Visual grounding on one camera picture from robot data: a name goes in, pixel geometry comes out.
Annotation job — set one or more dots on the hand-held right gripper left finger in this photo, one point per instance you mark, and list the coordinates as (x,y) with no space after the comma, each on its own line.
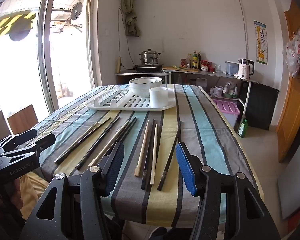
(115,167)

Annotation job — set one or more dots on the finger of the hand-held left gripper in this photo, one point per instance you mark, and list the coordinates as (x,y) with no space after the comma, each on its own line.
(22,136)
(45,140)

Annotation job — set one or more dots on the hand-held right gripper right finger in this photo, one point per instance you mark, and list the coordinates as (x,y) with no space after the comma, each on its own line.
(186,170)

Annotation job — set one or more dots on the white plastic cup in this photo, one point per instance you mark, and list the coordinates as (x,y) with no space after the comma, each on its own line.
(158,97)

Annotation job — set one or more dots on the brown wooden chair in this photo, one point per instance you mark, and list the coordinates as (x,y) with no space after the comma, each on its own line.
(22,118)

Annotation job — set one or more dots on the yellow printed cloth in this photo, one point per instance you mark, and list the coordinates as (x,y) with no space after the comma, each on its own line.
(31,192)

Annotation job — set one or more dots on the striped tablecloth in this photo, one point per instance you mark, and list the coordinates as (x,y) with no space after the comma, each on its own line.
(202,130)

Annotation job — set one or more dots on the white plastic dish rack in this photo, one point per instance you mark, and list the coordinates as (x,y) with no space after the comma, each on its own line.
(135,103)

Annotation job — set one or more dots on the green plastic bottle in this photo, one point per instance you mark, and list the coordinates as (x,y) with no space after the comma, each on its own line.
(243,128)

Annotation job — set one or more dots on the pink lidded storage box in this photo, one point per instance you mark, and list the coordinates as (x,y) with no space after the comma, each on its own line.
(226,107)

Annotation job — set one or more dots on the large white bowl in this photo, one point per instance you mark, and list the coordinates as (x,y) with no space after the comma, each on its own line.
(140,90)

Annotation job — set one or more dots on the sliding glass door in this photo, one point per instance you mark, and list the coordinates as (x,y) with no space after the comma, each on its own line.
(42,55)

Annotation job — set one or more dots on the small white bowl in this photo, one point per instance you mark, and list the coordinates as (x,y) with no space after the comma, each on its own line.
(145,80)

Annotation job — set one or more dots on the crumpled plastic bags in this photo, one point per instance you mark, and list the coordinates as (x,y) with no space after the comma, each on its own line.
(230,88)

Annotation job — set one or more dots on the black panel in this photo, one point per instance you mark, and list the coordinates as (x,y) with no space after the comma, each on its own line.
(260,105)

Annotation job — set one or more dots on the wooden cutting board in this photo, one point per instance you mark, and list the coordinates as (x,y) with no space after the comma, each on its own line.
(170,69)

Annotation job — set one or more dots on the black gas stove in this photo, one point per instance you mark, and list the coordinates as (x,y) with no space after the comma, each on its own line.
(147,67)

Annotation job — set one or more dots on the red seasoning jar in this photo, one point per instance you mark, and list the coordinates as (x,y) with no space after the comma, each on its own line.
(183,63)

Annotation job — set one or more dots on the clear glass bottle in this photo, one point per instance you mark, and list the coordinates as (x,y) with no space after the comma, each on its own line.
(188,61)

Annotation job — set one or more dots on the dark sauce bottle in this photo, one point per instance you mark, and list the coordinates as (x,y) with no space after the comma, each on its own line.
(195,60)
(199,61)

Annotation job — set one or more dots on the white refrigerator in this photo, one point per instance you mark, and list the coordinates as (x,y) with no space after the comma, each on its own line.
(296,175)

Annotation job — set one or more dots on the translucent water container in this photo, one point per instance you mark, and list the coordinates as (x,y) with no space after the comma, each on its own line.
(231,68)

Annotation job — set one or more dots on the yellow black striped barrier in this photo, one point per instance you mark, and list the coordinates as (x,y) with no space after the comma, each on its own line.
(12,22)

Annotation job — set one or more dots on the steel steamer pot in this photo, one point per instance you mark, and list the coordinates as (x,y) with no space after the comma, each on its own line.
(149,57)

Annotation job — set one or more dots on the white electric kettle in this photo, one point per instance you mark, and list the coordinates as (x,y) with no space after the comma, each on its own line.
(243,70)

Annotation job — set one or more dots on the wooden door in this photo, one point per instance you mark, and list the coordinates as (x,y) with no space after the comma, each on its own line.
(293,110)

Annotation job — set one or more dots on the outdoor air conditioner unit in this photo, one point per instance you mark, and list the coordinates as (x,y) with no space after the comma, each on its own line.
(76,11)

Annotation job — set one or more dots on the hanging green cloth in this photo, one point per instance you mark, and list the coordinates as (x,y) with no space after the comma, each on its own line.
(130,17)

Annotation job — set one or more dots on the hanging plastic bags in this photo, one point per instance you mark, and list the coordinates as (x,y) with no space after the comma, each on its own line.
(293,55)

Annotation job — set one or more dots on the giraffe wall poster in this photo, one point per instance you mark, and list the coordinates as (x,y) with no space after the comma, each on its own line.
(261,45)

